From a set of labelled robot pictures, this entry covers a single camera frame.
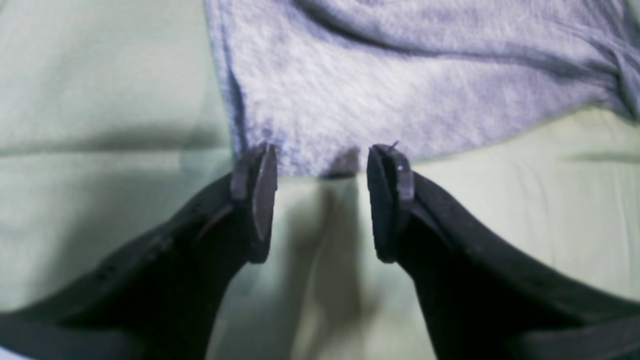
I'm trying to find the grey heathered T-shirt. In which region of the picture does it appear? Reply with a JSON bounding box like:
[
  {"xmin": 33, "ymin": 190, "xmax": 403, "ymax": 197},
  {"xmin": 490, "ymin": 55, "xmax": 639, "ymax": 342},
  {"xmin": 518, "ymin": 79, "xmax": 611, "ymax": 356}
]
[{"xmin": 205, "ymin": 0, "xmax": 639, "ymax": 177}]

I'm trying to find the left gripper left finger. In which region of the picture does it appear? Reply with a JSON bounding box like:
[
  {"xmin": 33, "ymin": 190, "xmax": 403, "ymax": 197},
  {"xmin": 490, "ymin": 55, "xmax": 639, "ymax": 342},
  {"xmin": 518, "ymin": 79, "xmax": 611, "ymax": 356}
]
[{"xmin": 1, "ymin": 143, "xmax": 278, "ymax": 360}]

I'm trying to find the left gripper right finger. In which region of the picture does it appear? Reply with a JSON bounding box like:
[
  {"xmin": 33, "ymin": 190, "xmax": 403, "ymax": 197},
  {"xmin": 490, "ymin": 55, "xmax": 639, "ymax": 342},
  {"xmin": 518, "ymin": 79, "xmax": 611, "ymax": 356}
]
[{"xmin": 366, "ymin": 144, "xmax": 640, "ymax": 360}]

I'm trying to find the olive green table cloth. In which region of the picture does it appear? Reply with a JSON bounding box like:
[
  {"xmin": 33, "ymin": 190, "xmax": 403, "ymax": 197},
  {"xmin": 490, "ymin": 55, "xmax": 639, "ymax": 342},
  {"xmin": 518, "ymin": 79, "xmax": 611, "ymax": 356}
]
[{"xmin": 1, "ymin": 0, "xmax": 639, "ymax": 360}]

